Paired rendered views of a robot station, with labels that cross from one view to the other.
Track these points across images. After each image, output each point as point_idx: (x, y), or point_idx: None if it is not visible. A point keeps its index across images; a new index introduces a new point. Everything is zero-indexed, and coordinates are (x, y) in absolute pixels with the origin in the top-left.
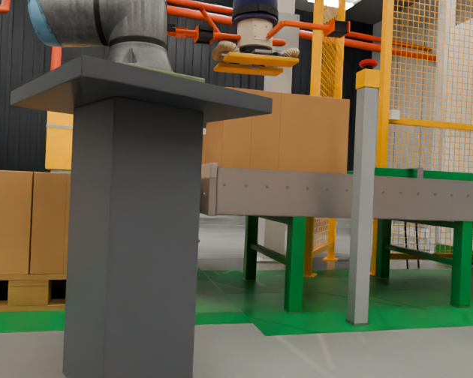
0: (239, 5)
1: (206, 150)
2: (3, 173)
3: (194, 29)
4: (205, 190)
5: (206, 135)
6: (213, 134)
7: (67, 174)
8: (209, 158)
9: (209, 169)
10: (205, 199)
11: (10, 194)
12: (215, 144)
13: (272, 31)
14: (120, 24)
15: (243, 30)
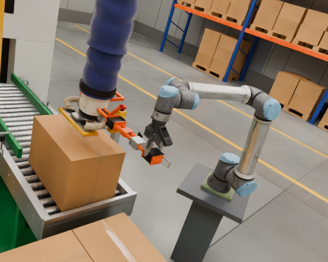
0: (113, 89)
1: (73, 192)
2: None
3: (118, 122)
4: (125, 208)
5: (72, 183)
6: (96, 179)
7: (167, 261)
8: (84, 195)
9: (135, 196)
10: (125, 211)
11: None
12: (100, 184)
13: (112, 101)
14: None
15: (107, 104)
